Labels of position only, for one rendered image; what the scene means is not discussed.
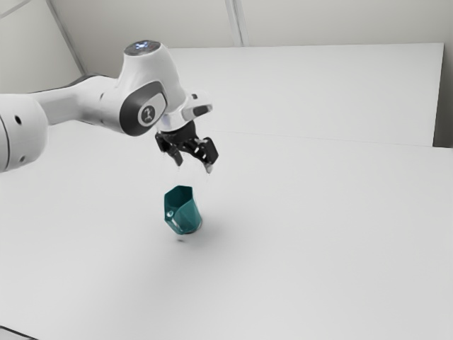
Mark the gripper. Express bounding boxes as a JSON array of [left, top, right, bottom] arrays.
[[154, 120, 220, 174]]

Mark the teal faceted mug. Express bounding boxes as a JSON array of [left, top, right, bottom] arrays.
[[163, 185, 203, 236]]

